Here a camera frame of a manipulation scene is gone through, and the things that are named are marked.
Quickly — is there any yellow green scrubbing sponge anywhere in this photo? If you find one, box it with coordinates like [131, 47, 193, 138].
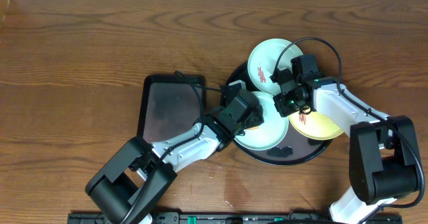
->
[246, 126, 259, 130]

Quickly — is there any light green plate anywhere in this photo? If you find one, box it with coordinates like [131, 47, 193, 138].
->
[247, 38, 291, 96]
[235, 91, 289, 150]

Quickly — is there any yellow plate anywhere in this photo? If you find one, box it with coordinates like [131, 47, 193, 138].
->
[288, 112, 343, 140]

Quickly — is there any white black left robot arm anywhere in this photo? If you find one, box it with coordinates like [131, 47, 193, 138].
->
[85, 89, 263, 223]

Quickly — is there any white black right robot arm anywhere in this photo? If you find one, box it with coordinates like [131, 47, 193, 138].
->
[271, 54, 425, 223]

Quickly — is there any round black serving tray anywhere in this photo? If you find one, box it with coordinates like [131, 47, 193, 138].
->
[226, 63, 332, 166]

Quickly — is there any black rectangular water tray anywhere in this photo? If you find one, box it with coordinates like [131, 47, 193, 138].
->
[136, 74, 206, 142]

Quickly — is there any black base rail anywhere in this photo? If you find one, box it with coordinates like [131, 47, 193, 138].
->
[67, 212, 403, 224]

